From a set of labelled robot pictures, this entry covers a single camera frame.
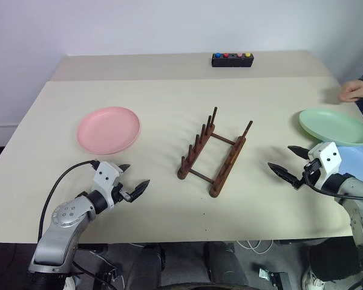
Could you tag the black button box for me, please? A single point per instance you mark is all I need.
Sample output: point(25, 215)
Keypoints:
point(230, 62)

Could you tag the pink plate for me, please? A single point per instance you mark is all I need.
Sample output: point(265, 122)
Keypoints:
point(109, 130)

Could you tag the wooden dish rack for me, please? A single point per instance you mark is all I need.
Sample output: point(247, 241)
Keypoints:
point(230, 164)

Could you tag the dark grey rounded shape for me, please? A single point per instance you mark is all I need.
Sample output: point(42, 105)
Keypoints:
point(145, 266)
point(224, 262)

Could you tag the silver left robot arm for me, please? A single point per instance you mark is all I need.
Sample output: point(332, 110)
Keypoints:
point(63, 229)

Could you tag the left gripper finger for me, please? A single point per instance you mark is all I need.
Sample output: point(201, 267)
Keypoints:
point(125, 167)
point(140, 189)

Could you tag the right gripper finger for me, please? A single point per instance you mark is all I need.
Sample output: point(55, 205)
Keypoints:
point(282, 173)
point(299, 152)

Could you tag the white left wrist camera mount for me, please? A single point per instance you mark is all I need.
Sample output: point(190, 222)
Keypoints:
point(104, 175)

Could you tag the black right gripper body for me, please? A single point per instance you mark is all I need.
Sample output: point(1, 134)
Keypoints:
point(311, 170)

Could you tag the silver metal bracket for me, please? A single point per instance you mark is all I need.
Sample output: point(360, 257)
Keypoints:
point(264, 273)

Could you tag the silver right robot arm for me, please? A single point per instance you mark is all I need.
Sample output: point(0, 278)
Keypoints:
point(360, 193)

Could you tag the white shoe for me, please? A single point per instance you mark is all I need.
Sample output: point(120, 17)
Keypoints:
point(314, 281)

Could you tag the black mechanical frame part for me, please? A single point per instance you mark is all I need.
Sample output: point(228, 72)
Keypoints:
point(109, 272)

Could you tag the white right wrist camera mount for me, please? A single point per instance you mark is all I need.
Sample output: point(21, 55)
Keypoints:
point(328, 157)

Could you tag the green plate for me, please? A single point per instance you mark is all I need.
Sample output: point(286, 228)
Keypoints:
point(332, 125)

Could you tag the person's bare hand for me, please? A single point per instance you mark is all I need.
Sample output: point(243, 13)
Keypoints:
point(357, 90)

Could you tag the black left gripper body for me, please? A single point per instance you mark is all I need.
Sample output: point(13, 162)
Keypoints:
point(121, 193)

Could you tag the blue plate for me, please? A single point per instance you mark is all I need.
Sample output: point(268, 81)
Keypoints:
point(357, 163)

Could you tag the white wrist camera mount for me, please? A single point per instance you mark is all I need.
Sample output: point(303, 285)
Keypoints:
point(104, 175)
point(328, 157)

